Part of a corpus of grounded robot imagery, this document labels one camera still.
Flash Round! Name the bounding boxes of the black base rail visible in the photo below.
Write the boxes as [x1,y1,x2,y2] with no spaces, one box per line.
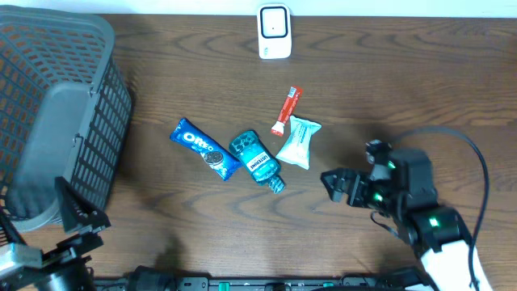
[93,266,434,291]

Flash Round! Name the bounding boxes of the blue Oreo pack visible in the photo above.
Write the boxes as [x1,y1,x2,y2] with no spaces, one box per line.
[170,118,242,181]

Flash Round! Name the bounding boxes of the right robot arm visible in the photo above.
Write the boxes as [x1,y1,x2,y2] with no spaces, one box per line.
[321,140,491,290]

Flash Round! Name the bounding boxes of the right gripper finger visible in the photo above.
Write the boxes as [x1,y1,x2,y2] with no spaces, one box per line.
[327,188,343,203]
[321,168,348,187]

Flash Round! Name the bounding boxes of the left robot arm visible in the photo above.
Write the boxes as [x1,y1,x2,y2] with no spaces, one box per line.
[1,177,111,291]

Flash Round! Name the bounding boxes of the white wipes packet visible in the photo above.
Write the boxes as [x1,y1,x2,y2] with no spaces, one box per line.
[275,116,322,170]

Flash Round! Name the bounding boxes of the blue mouthwash bottle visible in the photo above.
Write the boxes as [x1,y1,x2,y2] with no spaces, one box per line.
[229,130,285,194]

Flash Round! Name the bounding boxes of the red coffee stick sachet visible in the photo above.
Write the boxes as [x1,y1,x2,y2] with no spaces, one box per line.
[271,86,303,137]

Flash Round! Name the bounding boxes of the grey plastic basket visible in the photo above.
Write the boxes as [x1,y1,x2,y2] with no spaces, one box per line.
[1,5,133,232]

